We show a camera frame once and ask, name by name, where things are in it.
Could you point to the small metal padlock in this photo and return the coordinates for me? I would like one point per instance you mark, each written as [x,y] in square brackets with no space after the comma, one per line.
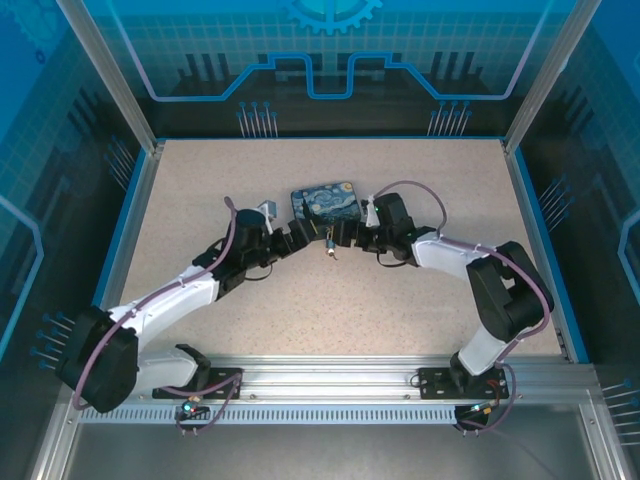
[330,245]

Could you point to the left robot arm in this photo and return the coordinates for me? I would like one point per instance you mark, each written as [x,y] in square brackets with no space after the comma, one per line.
[165,300]

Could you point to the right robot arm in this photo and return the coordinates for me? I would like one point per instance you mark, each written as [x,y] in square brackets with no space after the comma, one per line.
[445,252]

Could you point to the connector with green light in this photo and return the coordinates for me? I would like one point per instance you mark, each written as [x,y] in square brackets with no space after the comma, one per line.
[482,409]
[190,406]

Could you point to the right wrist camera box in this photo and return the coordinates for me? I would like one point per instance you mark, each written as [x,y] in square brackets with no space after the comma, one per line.
[370,215]

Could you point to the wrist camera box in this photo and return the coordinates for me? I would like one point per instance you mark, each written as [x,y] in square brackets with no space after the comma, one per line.
[370,215]
[268,207]

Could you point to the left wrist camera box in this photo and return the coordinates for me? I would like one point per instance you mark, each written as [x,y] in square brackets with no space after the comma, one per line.
[268,207]

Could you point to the aluminium side rail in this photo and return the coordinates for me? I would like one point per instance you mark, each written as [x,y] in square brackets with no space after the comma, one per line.
[127,240]
[532,235]

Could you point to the aluminium frame rail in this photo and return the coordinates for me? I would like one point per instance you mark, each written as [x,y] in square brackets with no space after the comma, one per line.
[325,380]

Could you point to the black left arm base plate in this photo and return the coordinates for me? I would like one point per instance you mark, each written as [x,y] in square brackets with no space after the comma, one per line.
[225,382]

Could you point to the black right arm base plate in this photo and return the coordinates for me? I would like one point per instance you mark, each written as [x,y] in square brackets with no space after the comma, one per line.
[435,382]

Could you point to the aluminium frame post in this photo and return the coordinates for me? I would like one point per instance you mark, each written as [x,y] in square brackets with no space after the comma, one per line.
[112,75]
[545,75]

